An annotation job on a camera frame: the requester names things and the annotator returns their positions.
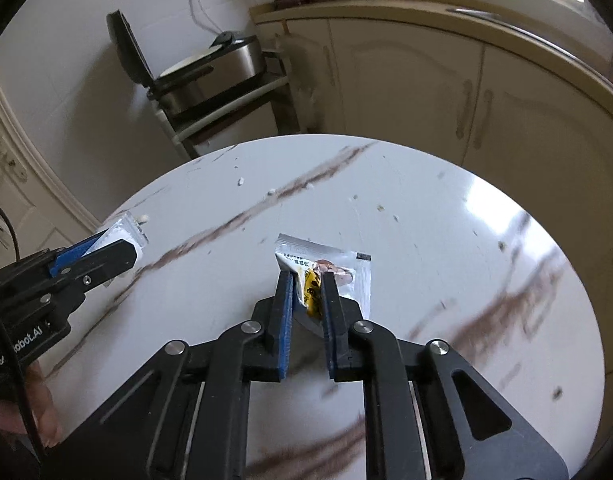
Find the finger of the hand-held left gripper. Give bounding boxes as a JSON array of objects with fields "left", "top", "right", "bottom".
[
  {"left": 46, "top": 239, "right": 140, "bottom": 312},
  {"left": 49, "top": 230, "right": 112, "bottom": 279}
]

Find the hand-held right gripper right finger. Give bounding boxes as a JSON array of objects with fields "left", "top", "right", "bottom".
[{"left": 321, "top": 271, "right": 569, "bottom": 480}]

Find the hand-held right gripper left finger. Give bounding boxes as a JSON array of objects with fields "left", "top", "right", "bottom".
[{"left": 41, "top": 271, "right": 293, "bottom": 480}]

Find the small clear packet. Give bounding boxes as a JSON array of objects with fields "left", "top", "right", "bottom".
[{"left": 93, "top": 211, "right": 148, "bottom": 262}]

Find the silver yellow snack packet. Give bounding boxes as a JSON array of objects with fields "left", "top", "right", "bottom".
[{"left": 275, "top": 233, "right": 373, "bottom": 322}]

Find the person's left hand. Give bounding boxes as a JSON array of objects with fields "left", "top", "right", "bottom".
[{"left": 0, "top": 361, "right": 64, "bottom": 449}]

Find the black steel electric cooker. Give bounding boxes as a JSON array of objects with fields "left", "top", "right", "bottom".
[{"left": 106, "top": 8, "right": 265, "bottom": 117}]

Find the white power cord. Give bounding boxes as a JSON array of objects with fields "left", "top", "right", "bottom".
[{"left": 187, "top": 0, "right": 228, "bottom": 37}]

